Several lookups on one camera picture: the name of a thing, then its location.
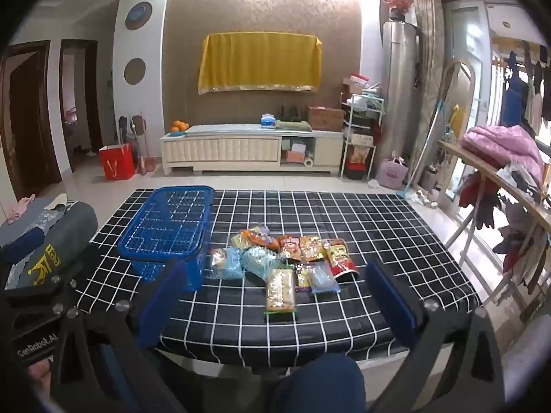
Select grey cloth yellow print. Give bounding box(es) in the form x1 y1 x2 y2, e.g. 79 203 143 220
4 201 100 289

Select patterned curtain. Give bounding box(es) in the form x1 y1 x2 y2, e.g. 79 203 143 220
413 0 446 181

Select pink quilted jacket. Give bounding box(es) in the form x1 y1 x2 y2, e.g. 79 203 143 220
458 125 545 186

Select person's left hand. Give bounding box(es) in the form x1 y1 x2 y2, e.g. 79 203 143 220
27 359 53 396

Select black checked tablecloth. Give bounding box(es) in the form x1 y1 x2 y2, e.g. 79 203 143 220
73 187 483 368

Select tall silver air conditioner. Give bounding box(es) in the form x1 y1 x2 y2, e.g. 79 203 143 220
382 19 420 173

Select brown wooden door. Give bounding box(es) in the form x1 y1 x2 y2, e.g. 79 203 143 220
0 41 52 199

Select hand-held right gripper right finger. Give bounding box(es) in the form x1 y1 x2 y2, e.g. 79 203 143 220
365 262 505 413

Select red flower vase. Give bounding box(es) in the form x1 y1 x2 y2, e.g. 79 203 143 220
381 0 414 22

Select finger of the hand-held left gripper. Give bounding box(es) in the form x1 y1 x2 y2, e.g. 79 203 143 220
4 275 82 323

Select pink gift bag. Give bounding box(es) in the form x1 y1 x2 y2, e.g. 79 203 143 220
379 157 409 190

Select yellow cloth cover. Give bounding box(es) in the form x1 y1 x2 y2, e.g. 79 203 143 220
198 32 323 94

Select cream tv cabinet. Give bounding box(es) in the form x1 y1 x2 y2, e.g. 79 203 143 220
159 124 345 176

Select red cloth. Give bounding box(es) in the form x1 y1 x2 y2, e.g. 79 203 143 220
458 172 500 229

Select brown round wall plate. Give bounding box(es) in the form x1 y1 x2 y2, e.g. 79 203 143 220
124 57 146 84

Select blue plastic basket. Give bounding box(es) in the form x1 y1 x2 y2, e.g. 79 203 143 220
117 186 216 291

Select cardboard box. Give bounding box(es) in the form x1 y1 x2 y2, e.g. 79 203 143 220
307 106 345 131

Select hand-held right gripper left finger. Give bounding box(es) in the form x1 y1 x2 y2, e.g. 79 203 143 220
47 260 191 413

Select red paper bag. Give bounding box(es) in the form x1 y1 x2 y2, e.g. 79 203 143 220
99 143 136 181

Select white shelf rack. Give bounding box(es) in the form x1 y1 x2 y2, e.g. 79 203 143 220
340 92 384 181

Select wooden folding table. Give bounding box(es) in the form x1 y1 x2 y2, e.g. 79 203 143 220
437 140 551 323

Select blue round wall plate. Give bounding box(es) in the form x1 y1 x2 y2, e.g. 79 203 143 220
125 2 153 31

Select person's leg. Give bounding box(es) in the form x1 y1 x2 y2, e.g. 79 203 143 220
273 353 366 413

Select hanging clothes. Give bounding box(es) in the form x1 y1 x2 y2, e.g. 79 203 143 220
501 47 551 130

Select blue handle mop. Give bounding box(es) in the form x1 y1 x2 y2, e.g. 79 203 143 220
396 99 444 199

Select pile of snack packets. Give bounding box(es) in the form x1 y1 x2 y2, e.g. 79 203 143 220
209 224 360 315

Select pink cloth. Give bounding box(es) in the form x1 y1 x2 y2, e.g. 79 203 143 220
6 195 37 224

